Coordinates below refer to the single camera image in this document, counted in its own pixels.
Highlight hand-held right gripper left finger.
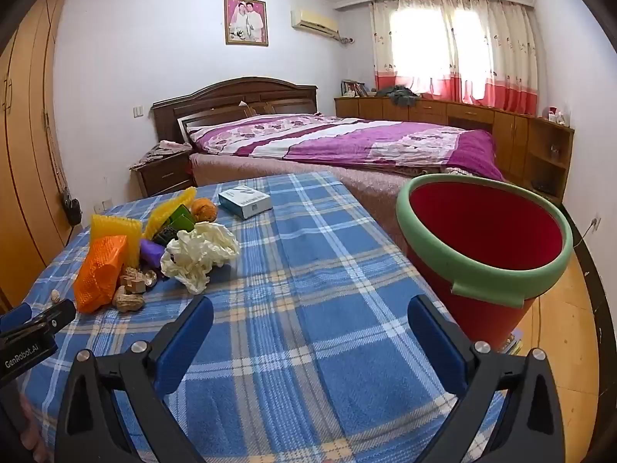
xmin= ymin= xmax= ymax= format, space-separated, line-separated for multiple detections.
xmin=54 ymin=295 xmax=214 ymax=463

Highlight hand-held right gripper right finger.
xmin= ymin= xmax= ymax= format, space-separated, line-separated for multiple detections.
xmin=407 ymin=294 xmax=567 ymax=463

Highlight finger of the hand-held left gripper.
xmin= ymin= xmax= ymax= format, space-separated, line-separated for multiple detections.
xmin=0 ymin=299 xmax=77 ymax=338
xmin=0 ymin=303 xmax=32 ymax=331

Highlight orange foam net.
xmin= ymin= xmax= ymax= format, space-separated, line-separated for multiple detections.
xmin=74 ymin=235 xmax=130 ymax=314

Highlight purple plastic bag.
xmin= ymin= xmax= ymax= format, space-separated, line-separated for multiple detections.
xmin=139 ymin=238 xmax=167 ymax=267

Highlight red bucket with green rim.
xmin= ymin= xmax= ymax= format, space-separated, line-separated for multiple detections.
xmin=396 ymin=174 xmax=574 ymax=353

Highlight white cardboard box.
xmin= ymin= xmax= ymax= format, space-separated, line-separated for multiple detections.
xmin=218 ymin=186 xmax=273 ymax=220

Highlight peanut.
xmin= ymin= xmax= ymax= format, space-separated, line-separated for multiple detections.
xmin=112 ymin=286 xmax=145 ymax=313

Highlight wooden pieces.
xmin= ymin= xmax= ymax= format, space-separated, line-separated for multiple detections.
xmin=120 ymin=265 xmax=150 ymax=295

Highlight crumpled white tissue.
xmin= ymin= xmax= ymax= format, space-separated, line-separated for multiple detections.
xmin=160 ymin=222 xmax=241 ymax=295

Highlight black power strip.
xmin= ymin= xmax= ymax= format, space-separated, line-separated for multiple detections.
xmin=62 ymin=192 xmax=82 ymax=225

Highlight orange fruit peel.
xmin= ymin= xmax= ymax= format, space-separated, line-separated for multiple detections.
xmin=191 ymin=198 xmax=219 ymax=223

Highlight long yellow foam net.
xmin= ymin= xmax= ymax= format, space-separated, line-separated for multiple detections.
xmin=143 ymin=187 xmax=197 ymax=242

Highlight blue plaid tablecloth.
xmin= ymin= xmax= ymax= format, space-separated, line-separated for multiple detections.
xmin=19 ymin=171 xmax=507 ymax=463

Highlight dark wooden nightstand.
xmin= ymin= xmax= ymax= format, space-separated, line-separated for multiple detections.
xmin=129 ymin=147 xmax=196 ymax=198

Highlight wooden wardrobe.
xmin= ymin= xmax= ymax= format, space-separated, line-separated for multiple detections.
xmin=0 ymin=0 xmax=73 ymax=300

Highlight patterned cloth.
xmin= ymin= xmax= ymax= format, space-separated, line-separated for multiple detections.
xmin=129 ymin=140 xmax=194 ymax=171

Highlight purple floral blanket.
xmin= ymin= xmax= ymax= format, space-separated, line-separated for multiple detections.
xmin=185 ymin=113 xmax=504 ymax=181

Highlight long wooden cabinet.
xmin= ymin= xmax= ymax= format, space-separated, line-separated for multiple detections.
xmin=334 ymin=96 xmax=575 ymax=203

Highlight pile of grey clothes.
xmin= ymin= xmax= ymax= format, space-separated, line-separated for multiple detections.
xmin=376 ymin=86 xmax=419 ymax=106

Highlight dark wooden bed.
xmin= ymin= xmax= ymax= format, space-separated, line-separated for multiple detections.
xmin=152 ymin=77 xmax=512 ymax=252

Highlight row of books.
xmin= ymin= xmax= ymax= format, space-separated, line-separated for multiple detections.
xmin=341 ymin=79 xmax=377 ymax=98

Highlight white and red curtains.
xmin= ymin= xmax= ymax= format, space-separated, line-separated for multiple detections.
xmin=369 ymin=0 xmax=539 ymax=117

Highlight framed photo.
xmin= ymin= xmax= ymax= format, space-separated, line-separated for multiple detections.
xmin=224 ymin=0 xmax=269 ymax=47

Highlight air conditioner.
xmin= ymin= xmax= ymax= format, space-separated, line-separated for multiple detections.
xmin=290 ymin=8 xmax=341 ymax=39

